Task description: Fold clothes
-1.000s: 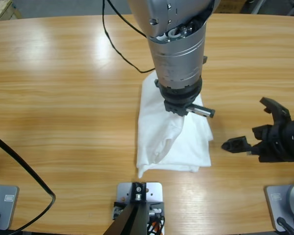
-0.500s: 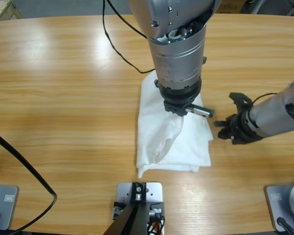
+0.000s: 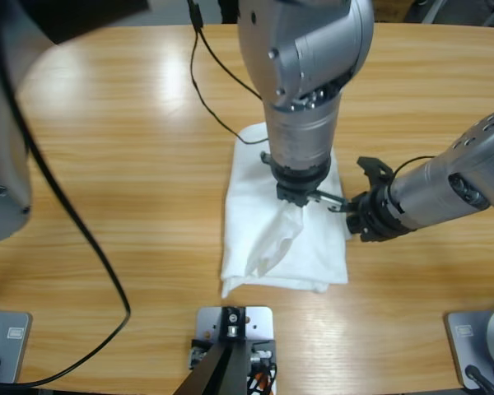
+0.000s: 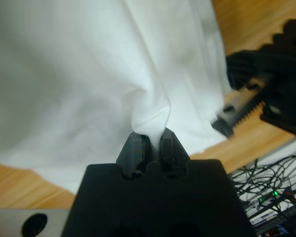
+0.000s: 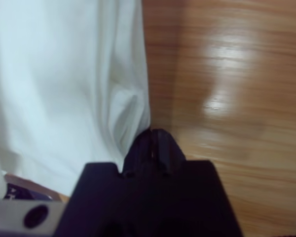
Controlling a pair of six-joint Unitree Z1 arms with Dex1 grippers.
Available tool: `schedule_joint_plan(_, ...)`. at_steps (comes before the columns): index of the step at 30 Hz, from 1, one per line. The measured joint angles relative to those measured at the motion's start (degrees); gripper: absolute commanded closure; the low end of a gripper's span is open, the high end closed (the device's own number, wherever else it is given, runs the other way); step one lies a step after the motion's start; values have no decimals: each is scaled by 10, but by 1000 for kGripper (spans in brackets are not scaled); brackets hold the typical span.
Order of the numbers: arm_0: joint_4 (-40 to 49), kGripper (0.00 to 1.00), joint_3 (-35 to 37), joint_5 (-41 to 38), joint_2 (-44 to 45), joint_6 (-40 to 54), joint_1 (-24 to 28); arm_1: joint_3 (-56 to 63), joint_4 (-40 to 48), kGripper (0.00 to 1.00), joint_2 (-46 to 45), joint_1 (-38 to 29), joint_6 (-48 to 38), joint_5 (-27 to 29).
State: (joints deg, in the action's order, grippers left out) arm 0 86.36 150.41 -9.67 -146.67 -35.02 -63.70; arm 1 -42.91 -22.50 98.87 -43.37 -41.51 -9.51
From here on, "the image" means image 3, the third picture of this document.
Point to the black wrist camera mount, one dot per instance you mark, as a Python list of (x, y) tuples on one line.
[(372, 166), (265, 158)]

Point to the dark camera post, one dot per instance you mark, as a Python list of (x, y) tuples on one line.
[(226, 370)]

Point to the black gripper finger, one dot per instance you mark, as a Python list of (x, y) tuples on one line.
[(341, 210), (325, 198), (343, 204)]

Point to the white mounting block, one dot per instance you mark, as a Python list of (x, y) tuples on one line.
[(260, 321)]

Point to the silver connector block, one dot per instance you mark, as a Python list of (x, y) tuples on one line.
[(260, 356)]

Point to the brown cardboard box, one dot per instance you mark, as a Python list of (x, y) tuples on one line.
[(391, 10)]

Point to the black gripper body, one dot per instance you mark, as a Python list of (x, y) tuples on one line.
[(374, 218), (298, 185)]

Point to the dark background equipment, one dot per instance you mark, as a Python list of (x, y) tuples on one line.
[(461, 12)]

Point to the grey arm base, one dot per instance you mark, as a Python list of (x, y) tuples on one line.
[(469, 341), (8, 354)]

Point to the white T-shirt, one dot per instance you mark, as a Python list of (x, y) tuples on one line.
[(313, 255)]

